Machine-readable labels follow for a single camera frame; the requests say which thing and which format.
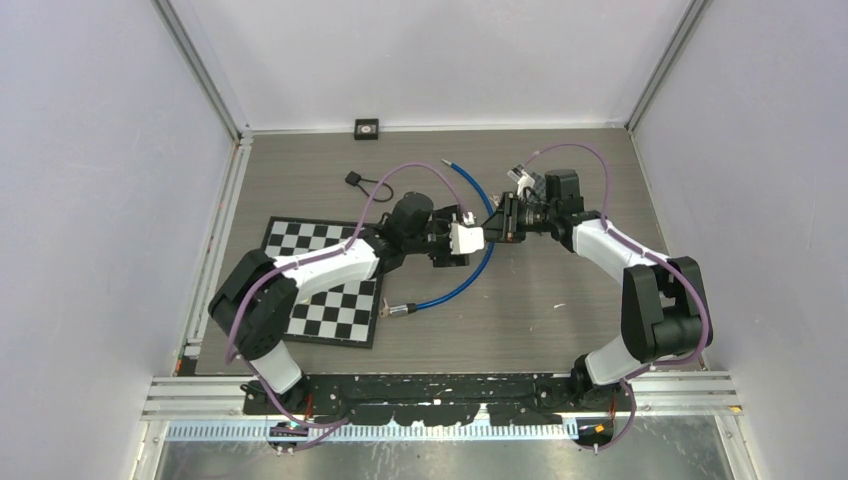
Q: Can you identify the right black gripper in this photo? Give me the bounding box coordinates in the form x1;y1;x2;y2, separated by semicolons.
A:
481;191;558;244

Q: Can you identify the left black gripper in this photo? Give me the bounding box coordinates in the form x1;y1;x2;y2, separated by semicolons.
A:
404;208;469;267

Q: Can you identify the blue cable lock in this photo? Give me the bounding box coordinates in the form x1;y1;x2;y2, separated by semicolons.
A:
378;159;494;318

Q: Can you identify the black cable padlock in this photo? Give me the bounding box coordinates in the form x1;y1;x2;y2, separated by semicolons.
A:
344;171;395;203

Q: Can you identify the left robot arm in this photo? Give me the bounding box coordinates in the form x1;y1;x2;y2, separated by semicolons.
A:
207;192;485;414

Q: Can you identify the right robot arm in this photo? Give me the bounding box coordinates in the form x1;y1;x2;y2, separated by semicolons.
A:
483;166;712;411

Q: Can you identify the black white chessboard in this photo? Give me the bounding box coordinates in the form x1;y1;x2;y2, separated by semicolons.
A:
261;216;383;349

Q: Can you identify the small black square device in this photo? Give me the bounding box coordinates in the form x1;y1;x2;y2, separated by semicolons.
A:
353;118;380;141

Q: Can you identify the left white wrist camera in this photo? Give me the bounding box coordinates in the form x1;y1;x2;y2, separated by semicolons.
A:
449;212;486;255

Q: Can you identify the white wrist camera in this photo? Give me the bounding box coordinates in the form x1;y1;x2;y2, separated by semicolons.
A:
449;212;486;255
507;165;538;199

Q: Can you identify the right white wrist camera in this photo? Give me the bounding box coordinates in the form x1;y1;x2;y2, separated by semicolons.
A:
507;165;538;199

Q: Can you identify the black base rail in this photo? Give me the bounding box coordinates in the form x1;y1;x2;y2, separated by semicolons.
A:
241;372;627;429

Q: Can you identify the aluminium frame rail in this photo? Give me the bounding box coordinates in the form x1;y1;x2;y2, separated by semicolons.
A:
164;418;581;443

